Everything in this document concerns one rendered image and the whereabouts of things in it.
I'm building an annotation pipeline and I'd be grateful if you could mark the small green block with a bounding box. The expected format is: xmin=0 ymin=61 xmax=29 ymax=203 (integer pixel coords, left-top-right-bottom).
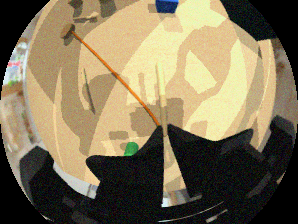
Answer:
xmin=124 ymin=141 xmax=140 ymax=156

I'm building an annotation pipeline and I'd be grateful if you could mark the orange string with thin wooden stick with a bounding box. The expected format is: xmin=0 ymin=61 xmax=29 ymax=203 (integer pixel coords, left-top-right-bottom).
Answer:
xmin=71 ymin=31 xmax=168 ymax=137

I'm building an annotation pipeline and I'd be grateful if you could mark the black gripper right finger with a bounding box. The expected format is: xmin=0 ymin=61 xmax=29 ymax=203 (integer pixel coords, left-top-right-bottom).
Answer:
xmin=166 ymin=124 xmax=253 ymax=198

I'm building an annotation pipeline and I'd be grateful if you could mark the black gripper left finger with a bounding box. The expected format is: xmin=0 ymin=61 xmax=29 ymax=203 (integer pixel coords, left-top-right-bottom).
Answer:
xmin=85 ymin=125 xmax=165 ymax=204

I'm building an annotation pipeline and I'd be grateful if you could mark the blue block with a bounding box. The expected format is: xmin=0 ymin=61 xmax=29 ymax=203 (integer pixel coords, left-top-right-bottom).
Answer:
xmin=156 ymin=0 xmax=180 ymax=14

